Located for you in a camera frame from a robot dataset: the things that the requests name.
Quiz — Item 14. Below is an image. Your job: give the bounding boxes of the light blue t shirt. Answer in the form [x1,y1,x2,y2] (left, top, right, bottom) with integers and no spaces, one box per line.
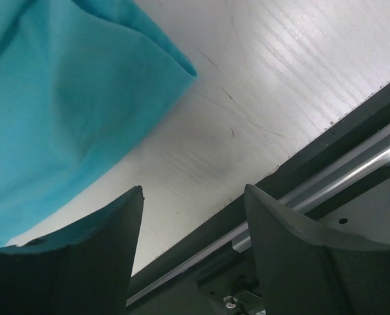
[0,1,197,247]

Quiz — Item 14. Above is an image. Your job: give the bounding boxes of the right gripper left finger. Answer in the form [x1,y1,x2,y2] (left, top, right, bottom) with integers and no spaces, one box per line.
[0,186,144,314]

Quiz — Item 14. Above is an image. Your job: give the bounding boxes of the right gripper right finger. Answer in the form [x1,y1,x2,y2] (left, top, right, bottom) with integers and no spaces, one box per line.
[244,184,390,314]

